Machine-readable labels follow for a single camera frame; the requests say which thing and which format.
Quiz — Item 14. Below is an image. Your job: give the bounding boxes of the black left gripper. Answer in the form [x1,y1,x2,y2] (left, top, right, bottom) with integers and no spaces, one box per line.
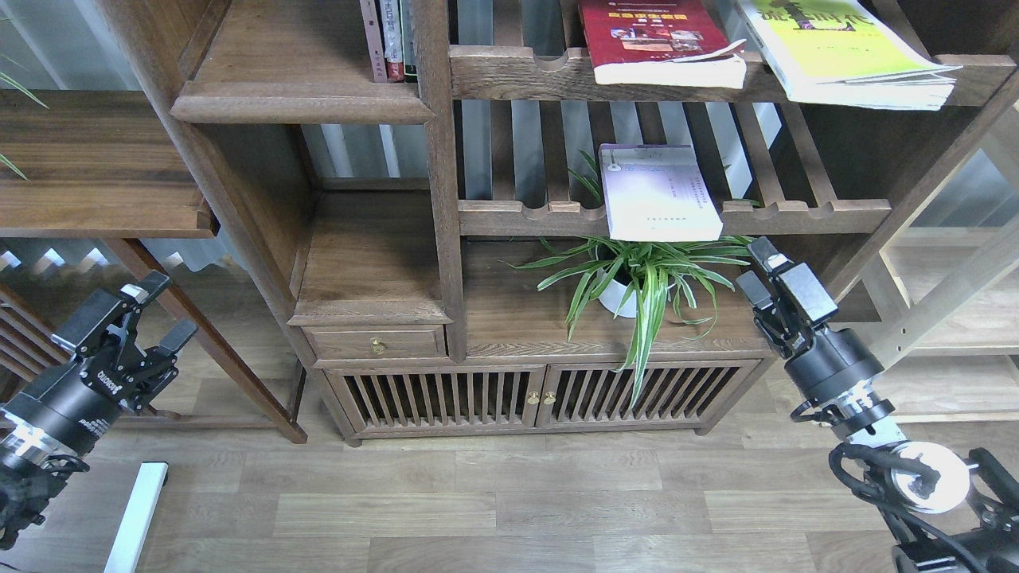
[14,271,199,447]

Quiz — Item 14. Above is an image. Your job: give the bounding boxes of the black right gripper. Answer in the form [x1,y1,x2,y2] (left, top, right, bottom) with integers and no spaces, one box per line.
[736,238,884,406]

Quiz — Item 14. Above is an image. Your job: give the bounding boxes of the yellow green paperback book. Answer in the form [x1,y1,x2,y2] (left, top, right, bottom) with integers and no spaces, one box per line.
[734,1,956,110]

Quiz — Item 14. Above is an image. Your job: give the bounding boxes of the maroon book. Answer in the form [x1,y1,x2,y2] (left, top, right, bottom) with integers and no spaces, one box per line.
[359,0,388,84]

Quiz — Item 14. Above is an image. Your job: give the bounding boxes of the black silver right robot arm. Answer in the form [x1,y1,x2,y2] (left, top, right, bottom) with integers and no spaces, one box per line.
[736,238,1018,572]

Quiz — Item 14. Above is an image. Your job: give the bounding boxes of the light wooden shelf rack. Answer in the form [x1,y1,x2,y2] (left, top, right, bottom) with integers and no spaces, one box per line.
[837,106,1017,422]

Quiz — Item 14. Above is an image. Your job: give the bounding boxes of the green spider plant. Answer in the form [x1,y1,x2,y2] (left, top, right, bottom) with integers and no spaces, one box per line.
[525,144,751,402]

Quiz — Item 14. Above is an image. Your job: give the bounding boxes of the white metal stand leg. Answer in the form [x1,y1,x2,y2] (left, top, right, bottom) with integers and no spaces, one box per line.
[104,461,169,572]

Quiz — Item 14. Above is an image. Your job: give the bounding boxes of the dark wooden side table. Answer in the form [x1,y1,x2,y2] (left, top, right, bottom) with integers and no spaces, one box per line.
[1,90,308,445]

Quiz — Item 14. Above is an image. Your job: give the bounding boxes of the white purple paperback book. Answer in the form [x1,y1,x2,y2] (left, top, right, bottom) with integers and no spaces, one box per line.
[598,142,723,242]

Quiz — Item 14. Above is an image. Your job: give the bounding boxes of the white plant pot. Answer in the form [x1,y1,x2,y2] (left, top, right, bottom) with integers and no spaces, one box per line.
[591,242,681,322]

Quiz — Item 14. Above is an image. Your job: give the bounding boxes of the brass drawer knob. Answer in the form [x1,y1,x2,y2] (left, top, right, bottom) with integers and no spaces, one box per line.
[370,337,387,356]

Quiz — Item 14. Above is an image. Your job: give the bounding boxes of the green leaves at left edge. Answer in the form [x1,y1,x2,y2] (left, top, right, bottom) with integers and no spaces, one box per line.
[1,69,49,181]

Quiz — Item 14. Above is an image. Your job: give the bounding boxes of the red paperback book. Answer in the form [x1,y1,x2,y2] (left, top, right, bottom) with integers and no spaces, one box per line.
[576,1,747,88]

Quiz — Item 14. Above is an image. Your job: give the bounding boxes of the dark wooden bookshelf cabinet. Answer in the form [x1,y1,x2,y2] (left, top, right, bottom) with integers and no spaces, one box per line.
[97,1,1017,446]

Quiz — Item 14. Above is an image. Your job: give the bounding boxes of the white red upright book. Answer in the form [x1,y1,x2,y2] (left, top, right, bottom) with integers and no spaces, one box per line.
[377,0,405,83]

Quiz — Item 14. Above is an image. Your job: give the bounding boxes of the dark green upright book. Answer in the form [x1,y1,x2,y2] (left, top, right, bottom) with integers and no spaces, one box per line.
[398,0,419,84]

